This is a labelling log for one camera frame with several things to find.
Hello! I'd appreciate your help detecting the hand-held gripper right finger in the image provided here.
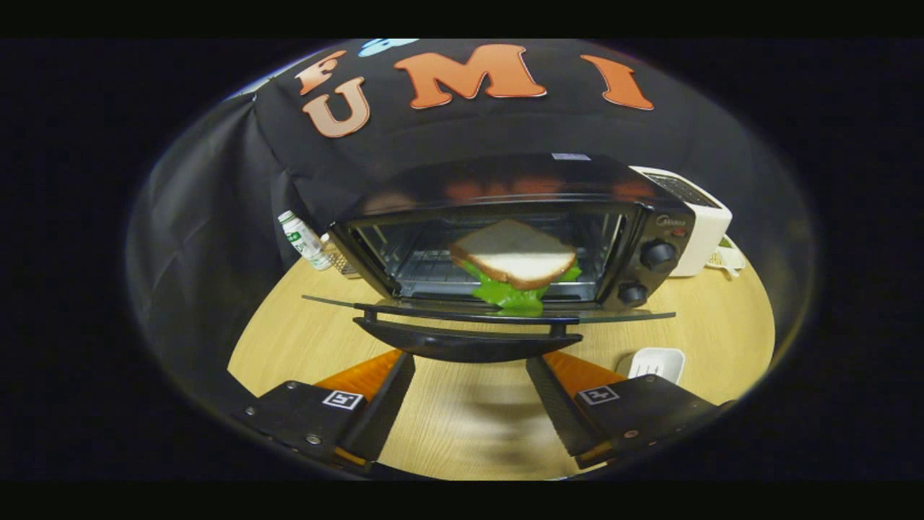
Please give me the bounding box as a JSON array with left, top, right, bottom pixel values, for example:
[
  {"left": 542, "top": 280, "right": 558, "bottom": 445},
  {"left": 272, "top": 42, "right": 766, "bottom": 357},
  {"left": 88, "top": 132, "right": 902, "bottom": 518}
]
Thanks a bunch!
[{"left": 526, "top": 352, "right": 723, "bottom": 470}]

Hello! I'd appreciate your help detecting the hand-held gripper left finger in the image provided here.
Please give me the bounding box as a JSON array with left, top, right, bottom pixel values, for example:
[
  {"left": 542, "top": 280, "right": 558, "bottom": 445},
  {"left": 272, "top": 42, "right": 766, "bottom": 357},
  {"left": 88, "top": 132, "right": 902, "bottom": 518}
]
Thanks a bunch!
[{"left": 231, "top": 350, "right": 417, "bottom": 474}]

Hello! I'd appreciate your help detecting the toast and lettuce sandwich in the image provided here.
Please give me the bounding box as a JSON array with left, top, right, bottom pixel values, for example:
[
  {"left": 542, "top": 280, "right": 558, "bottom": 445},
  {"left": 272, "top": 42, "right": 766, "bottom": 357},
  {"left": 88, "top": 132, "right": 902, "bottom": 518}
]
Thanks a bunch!
[{"left": 449, "top": 219, "right": 583, "bottom": 317}]

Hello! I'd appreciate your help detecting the black toaster oven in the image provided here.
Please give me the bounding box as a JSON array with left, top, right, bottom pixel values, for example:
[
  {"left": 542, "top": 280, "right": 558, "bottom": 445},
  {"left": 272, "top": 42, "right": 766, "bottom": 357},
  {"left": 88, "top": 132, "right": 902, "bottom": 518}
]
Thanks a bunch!
[{"left": 302, "top": 153, "right": 697, "bottom": 363}]

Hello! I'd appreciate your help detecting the white pop-up toaster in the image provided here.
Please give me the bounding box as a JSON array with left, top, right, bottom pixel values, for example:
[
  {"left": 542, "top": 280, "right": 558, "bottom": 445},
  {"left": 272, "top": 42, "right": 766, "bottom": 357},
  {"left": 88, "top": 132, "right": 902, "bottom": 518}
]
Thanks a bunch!
[{"left": 629, "top": 166, "right": 733, "bottom": 277}]

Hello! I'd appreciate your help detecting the white ribbed plate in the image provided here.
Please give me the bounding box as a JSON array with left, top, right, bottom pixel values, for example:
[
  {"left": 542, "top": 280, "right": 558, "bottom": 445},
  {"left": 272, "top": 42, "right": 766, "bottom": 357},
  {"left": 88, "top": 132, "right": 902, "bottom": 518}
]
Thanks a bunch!
[{"left": 617, "top": 347, "right": 685, "bottom": 384}]

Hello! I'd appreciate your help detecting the white bottle with green label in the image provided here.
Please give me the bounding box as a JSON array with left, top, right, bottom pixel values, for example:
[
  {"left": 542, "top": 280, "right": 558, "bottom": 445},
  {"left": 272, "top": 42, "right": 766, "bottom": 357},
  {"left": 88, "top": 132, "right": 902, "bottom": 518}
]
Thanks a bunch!
[{"left": 278, "top": 210, "right": 333, "bottom": 272}]

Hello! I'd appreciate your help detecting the white divided dish with beans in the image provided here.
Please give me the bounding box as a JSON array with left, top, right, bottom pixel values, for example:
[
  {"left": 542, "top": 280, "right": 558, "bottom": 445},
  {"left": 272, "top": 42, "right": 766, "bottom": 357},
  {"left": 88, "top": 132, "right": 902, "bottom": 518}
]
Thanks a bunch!
[{"left": 707, "top": 235, "right": 748, "bottom": 277}]

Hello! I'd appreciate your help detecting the dark grey side curtain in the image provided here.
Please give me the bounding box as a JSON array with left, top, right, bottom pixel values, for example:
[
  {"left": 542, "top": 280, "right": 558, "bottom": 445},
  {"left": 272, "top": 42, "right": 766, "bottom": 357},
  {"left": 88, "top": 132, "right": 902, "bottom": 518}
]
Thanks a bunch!
[{"left": 126, "top": 94, "right": 318, "bottom": 412}]

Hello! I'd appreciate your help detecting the small wire basket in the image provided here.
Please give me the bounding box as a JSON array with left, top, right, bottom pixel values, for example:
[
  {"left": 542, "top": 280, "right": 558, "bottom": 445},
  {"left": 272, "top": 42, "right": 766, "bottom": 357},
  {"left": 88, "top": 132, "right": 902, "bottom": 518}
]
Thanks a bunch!
[{"left": 320, "top": 233, "right": 362, "bottom": 280}]

